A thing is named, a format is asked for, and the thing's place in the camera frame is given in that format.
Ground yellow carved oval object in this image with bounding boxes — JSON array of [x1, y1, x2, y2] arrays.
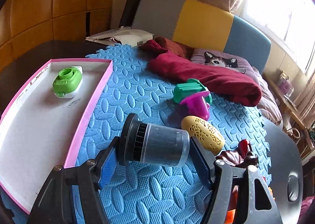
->
[[181, 115, 225, 156]]

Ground black grey cylindrical jar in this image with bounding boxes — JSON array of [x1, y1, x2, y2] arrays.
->
[[118, 113, 190, 168]]

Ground dark brown wooden pumpkin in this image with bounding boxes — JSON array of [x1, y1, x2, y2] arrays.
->
[[216, 150, 259, 168]]

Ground orange linked cubes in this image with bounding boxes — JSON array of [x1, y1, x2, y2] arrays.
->
[[224, 186, 238, 224]]

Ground teal plastic spool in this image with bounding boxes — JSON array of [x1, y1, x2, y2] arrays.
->
[[173, 79, 208, 104]]

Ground red cylindrical tube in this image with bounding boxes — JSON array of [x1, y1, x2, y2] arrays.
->
[[238, 139, 253, 158]]

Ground magenta plastic cup toy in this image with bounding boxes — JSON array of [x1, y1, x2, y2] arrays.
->
[[179, 91, 210, 121]]

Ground pink-rimmed white tray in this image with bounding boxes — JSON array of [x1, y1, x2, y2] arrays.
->
[[1, 58, 113, 213]]

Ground pink striped duvet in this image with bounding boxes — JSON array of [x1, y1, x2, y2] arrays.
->
[[252, 66, 283, 126]]

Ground green white round gadget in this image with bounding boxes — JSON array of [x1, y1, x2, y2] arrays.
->
[[52, 66, 83, 99]]

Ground wooden side table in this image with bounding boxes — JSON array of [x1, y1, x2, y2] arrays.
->
[[262, 73, 314, 150]]

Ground purple cat print pillow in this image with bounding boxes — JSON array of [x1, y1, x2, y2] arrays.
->
[[190, 49, 254, 75]]

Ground maroon red blanket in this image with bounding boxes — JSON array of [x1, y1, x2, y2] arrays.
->
[[139, 37, 262, 107]]

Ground purple jar on table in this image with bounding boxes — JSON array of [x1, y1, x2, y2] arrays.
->
[[277, 71, 294, 97]]

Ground white folded cloth bag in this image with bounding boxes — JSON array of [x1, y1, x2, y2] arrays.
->
[[85, 27, 153, 47]]

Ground grey yellow blue headboard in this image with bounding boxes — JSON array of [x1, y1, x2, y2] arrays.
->
[[131, 0, 271, 72]]

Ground dark brown chair back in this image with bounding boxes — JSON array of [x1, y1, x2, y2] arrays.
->
[[119, 0, 141, 28]]

